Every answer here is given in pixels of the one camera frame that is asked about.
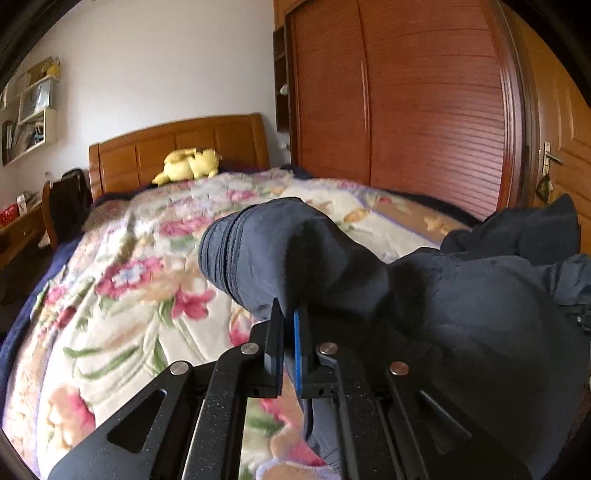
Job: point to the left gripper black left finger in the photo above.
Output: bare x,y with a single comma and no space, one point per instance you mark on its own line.
188,422

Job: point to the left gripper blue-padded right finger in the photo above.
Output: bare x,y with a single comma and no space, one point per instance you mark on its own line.
389,423

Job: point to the dark navy jacket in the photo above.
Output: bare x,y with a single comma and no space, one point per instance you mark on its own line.
486,332

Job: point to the folded dark and blue clothes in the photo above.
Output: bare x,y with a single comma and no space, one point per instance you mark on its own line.
548,237

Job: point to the floral quilt bedspread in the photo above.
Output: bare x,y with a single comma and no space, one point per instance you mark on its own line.
124,301

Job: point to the navy blue bed sheet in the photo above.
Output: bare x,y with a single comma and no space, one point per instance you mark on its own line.
27,299

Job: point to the wooden desk with cabinets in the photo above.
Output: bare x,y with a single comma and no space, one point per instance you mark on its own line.
21,259

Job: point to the dark wooden chair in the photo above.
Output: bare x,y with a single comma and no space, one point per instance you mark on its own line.
65,206

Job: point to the yellow plush toy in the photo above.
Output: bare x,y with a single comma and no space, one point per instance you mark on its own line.
188,164

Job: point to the red basket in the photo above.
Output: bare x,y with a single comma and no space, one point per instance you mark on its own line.
8,215

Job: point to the white carton on desk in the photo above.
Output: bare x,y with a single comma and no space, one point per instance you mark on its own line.
22,204

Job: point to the wooden louvered wardrobe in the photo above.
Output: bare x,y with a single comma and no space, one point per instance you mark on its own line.
422,97

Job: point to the white wall shelf unit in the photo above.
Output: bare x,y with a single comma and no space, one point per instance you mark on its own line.
28,116

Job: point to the wooden door with handle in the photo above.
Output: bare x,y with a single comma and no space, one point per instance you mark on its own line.
557,126

